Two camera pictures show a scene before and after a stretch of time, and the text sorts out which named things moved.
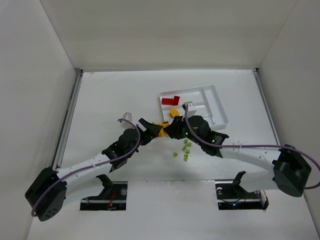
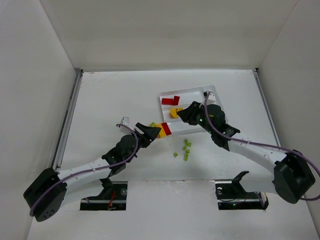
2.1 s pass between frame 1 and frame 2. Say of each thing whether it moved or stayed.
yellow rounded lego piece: stayed
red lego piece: stayed
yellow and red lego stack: stayed
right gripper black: moved
